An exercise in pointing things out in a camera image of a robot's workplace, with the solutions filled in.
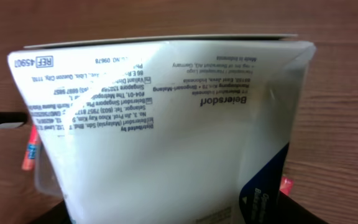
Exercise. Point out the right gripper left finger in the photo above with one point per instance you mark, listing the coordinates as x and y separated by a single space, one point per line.
57 215

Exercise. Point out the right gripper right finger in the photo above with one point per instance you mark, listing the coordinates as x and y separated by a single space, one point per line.
290 212

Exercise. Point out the red white medicine box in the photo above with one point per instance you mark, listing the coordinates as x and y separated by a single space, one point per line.
286 185

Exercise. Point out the orange effervescent tablet tube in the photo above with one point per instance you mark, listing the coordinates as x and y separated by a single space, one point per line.
28 162

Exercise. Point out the dark syrup bottle white cap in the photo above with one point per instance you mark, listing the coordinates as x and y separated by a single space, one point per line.
9 120

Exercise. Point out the white plaster box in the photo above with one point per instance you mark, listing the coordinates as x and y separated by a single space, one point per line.
166 130

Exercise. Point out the clear plastic container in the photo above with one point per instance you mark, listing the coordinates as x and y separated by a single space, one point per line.
44 176

